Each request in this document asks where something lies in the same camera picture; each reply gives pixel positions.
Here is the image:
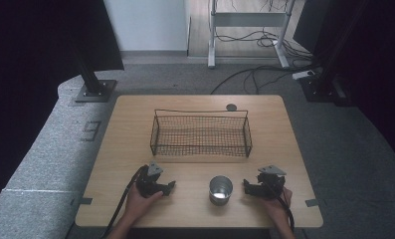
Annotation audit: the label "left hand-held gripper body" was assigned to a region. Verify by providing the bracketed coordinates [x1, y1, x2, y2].
[135, 161, 166, 199]

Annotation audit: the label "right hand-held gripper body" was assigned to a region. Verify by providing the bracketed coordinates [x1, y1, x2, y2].
[256, 164, 288, 200]

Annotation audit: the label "silver metal cup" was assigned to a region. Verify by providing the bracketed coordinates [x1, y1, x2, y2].
[208, 174, 235, 207]

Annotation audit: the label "black wire mesh basket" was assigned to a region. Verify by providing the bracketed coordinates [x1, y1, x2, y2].
[149, 108, 254, 158]

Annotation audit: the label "person's left hand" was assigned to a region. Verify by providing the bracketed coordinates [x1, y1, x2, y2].
[123, 184, 165, 222]

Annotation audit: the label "person's right hand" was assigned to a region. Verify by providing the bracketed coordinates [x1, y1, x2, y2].
[262, 186, 294, 227]

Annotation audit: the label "white power strip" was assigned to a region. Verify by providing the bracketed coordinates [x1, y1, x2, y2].
[291, 69, 316, 81]

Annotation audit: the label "black curtain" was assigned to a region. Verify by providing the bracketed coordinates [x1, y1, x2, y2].
[0, 0, 125, 217]
[293, 0, 395, 170]

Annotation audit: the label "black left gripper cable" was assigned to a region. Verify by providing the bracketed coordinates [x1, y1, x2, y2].
[99, 164, 149, 239]

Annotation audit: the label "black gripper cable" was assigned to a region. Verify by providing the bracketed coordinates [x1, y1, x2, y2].
[275, 185, 296, 233]
[99, 164, 149, 239]

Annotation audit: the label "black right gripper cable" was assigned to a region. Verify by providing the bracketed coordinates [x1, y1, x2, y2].
[275, 185, 296, 233]

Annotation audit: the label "black stand with base plate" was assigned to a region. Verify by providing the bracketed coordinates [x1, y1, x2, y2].
[298, 0, 372, 108]
[67, 29, 118, 104]

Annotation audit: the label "black floor cables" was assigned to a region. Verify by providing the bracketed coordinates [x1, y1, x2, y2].
[210, 29, 322, 96]

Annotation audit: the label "white metal desk frame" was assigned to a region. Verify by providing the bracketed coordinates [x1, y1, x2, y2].
[207, 0, 297, 70]

